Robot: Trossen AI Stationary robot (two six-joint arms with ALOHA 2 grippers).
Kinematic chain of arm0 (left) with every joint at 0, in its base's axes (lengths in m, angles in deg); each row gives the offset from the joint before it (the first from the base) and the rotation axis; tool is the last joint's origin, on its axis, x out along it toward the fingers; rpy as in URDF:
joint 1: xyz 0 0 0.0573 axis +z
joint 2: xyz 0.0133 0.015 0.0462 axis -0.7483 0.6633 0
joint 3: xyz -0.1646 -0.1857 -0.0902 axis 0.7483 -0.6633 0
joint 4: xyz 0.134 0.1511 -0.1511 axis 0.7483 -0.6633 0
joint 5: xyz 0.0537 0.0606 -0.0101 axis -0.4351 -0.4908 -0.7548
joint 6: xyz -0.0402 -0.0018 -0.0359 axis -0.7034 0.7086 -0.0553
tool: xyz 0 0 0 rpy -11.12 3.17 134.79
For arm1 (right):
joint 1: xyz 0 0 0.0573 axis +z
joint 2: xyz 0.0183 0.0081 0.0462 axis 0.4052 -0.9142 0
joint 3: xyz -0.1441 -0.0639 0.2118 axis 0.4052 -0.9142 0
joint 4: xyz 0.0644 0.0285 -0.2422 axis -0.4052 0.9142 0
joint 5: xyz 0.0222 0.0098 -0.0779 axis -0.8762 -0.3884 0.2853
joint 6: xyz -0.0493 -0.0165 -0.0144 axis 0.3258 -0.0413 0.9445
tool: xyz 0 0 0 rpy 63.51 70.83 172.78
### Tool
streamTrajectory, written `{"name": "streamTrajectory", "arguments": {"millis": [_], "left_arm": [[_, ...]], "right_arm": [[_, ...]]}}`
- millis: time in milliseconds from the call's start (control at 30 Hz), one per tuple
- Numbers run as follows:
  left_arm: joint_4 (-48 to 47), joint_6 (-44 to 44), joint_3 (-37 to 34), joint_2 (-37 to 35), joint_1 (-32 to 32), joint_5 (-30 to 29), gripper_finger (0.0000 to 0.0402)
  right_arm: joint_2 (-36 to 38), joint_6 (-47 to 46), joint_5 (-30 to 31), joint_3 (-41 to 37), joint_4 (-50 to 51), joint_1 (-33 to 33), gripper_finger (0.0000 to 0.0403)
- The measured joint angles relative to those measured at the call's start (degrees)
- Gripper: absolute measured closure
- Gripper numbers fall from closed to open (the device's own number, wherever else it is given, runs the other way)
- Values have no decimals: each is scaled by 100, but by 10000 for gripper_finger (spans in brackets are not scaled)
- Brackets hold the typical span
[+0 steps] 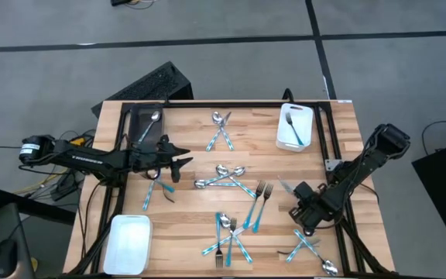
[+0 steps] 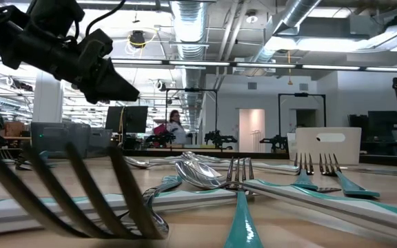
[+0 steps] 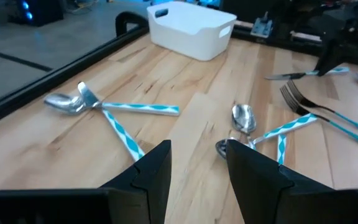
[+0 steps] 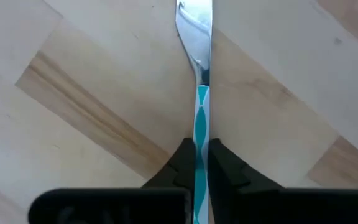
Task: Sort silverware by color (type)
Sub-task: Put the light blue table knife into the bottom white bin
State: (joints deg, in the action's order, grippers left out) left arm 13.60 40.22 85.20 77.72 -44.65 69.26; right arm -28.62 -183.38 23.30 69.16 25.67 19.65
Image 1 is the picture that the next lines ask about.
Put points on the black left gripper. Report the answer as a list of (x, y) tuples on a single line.
[(149, 159)]

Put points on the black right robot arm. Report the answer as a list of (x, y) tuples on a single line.
[(362, 170)]

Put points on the small yellow object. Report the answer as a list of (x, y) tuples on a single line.
[(34, 264)]

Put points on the small black curved strip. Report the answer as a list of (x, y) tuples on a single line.
[(170, 199)]

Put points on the black desk leg bar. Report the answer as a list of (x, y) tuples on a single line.
[(37, 207)]

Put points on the black computer mouse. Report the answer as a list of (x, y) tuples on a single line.
[(4, 257)]

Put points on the cutlery pile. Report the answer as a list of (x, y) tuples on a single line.
[(211, 143)]

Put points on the dark grey plastic bin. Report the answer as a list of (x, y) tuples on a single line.
[(145, 116)]

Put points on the yellow power plug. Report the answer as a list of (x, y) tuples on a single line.
[(77, 141)]

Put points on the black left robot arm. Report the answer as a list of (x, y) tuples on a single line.
[(87, 160)]

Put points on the white rectangular plastic bin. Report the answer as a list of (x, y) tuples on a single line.
[(128, 244)]

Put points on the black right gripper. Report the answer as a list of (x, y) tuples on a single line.
[(316, 205)]

